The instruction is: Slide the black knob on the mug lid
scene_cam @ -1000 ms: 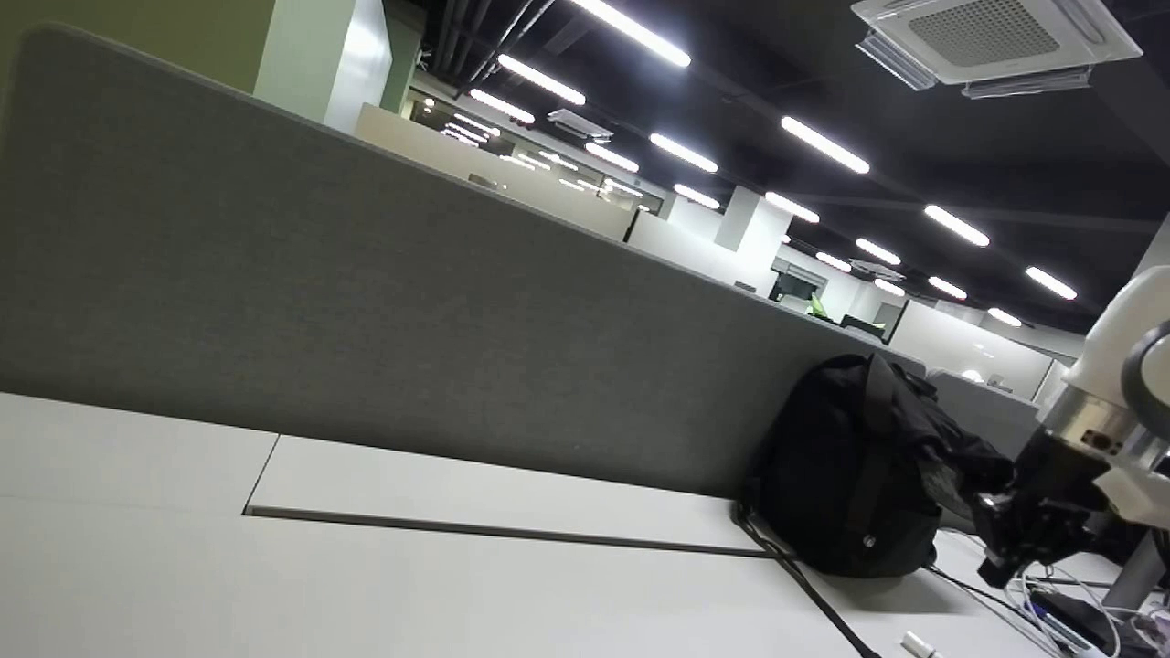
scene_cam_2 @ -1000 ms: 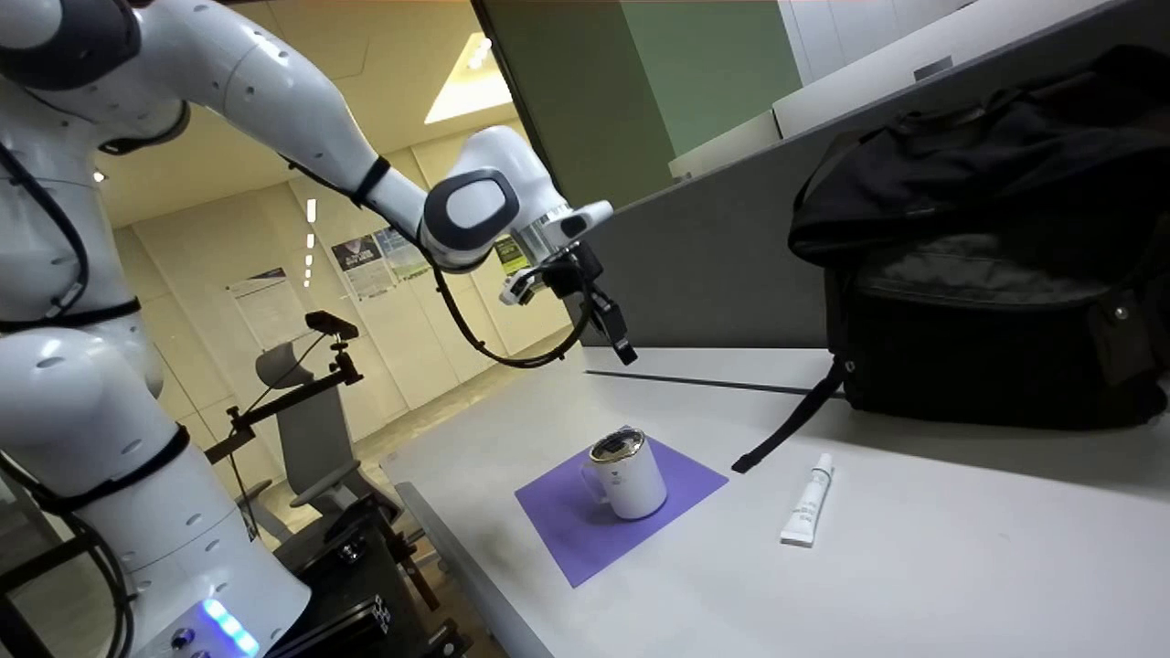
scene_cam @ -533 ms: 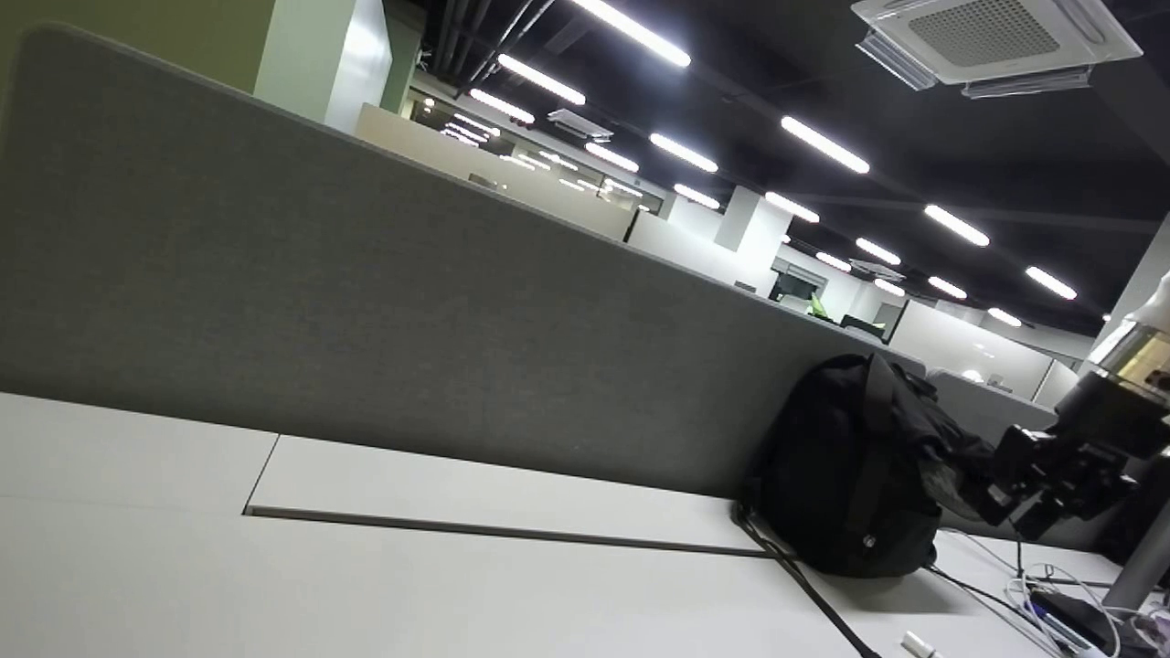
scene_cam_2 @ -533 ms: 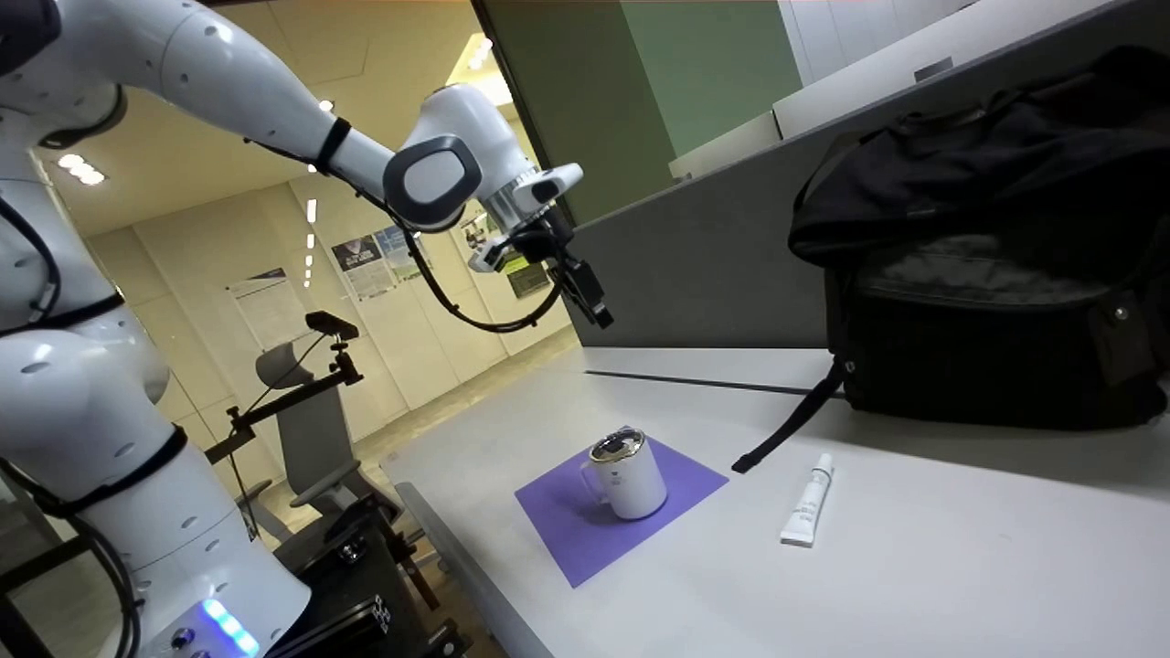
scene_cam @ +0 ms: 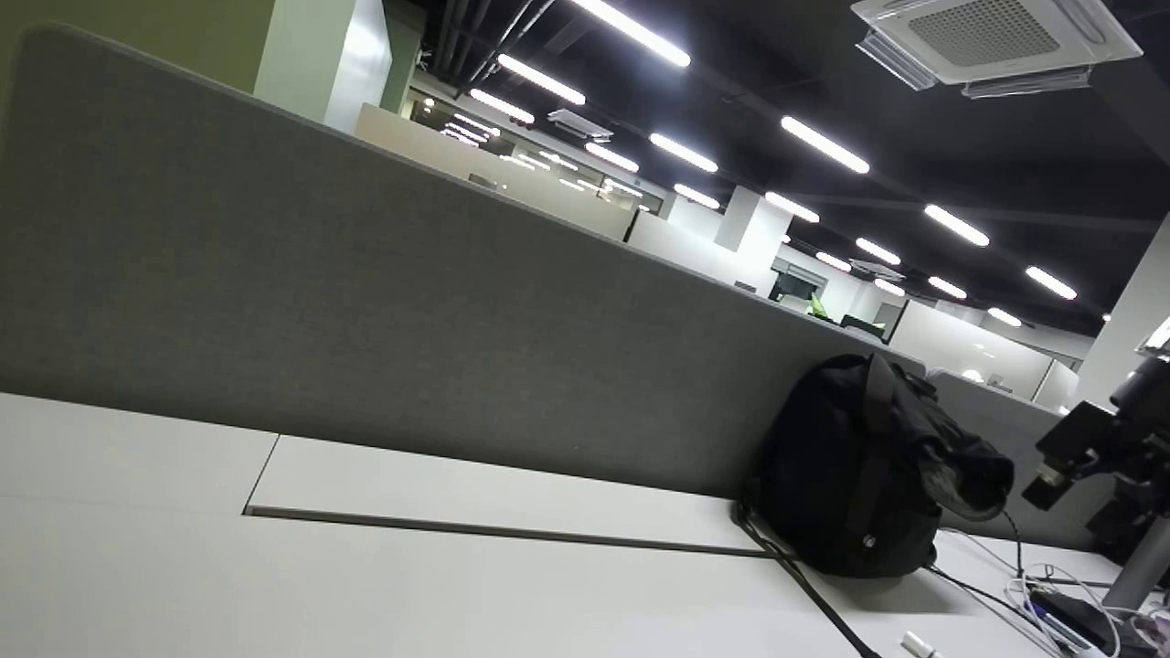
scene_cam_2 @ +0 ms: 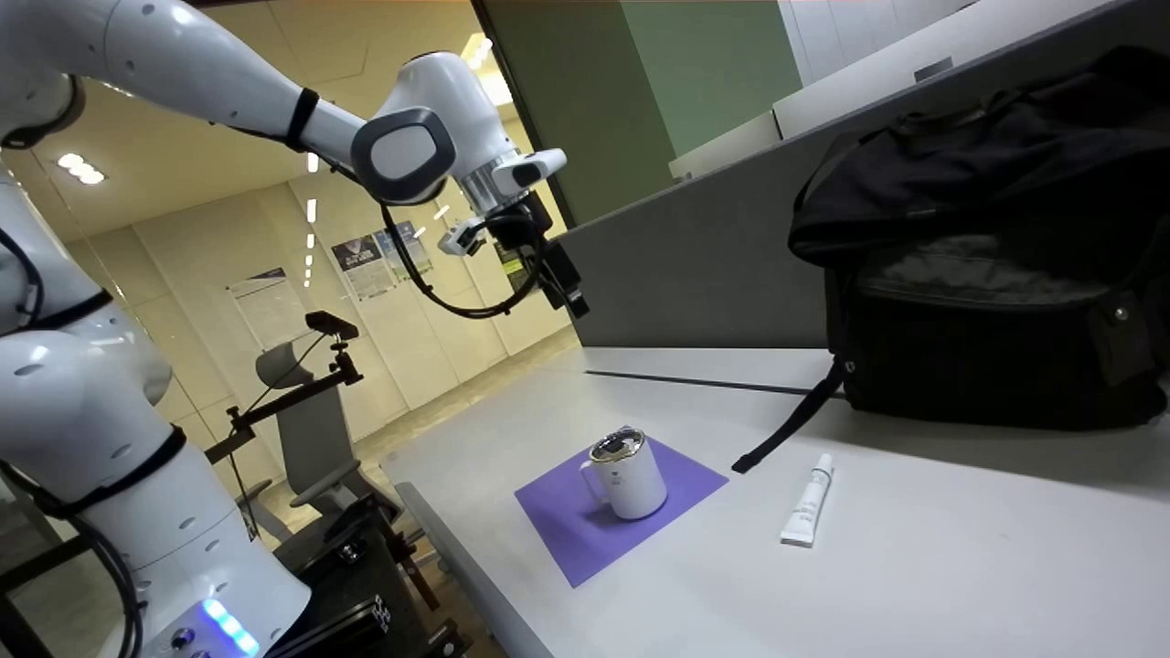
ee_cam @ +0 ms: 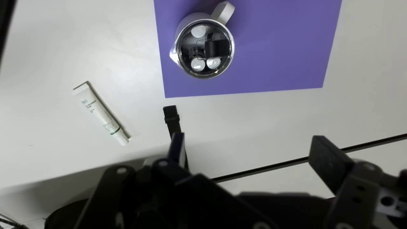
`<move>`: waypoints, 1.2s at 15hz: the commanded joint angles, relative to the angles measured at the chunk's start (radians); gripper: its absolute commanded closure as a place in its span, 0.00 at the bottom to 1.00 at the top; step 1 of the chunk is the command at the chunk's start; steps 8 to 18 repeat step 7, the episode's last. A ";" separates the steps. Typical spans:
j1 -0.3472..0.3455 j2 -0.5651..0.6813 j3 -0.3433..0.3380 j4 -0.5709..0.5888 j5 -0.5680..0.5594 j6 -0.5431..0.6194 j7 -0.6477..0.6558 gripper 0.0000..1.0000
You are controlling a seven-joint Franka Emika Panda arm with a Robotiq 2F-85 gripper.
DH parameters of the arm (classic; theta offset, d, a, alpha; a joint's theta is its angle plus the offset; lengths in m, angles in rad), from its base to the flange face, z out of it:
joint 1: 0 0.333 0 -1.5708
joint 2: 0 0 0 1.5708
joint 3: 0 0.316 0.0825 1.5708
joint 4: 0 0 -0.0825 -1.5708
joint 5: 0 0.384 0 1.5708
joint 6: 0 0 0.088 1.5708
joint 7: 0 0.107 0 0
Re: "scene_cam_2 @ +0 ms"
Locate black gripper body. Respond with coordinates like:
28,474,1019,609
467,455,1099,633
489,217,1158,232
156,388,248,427
482,198,579,294

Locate white mug with lid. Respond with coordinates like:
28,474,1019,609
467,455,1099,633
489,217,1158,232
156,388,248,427
579,424,671,528

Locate gray desk partition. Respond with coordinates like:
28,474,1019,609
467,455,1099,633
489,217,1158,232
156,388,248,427
556,0,1170,354

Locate rectangular ceiling light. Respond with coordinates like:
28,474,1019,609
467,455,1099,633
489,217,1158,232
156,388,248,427
458,31,519,115

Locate purple mat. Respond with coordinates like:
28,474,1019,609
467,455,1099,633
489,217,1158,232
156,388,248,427
510,421,730,592

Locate gray chair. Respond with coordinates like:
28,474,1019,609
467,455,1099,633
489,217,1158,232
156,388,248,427
253,339,372,511

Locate white tube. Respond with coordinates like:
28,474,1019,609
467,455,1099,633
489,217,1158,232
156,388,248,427
779,451,840,548

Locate white ledge on partition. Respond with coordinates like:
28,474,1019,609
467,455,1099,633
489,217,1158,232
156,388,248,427
666,0,1131,182

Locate black cart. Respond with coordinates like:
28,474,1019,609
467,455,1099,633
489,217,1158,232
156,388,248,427
268,490,470,658

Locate black bag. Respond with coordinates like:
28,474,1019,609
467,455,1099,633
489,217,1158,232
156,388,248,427
785,43,1170,434

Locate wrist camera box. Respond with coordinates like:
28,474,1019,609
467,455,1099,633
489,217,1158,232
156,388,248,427
440,218,495,260

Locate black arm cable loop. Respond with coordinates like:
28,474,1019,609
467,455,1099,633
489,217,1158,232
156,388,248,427
376,200,542,327

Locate blue wall poster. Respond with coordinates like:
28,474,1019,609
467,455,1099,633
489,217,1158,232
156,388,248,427
384,218,436,286

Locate photo wall poster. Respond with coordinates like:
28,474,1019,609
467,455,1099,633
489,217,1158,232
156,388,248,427
330,232,391,304

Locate black camera on stand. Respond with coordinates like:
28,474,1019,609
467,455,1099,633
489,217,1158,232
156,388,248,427
298,306,367,347

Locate black bag strap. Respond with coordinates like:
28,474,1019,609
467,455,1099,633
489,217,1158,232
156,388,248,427
726,354,852,480

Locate gray wall sign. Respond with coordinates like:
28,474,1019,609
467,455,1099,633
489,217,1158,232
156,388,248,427
224,265,291,304

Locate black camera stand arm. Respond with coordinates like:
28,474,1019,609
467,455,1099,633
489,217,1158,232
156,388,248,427
201,339,369,468

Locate black base cable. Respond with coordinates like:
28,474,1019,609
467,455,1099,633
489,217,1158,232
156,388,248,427
0,462,145,658

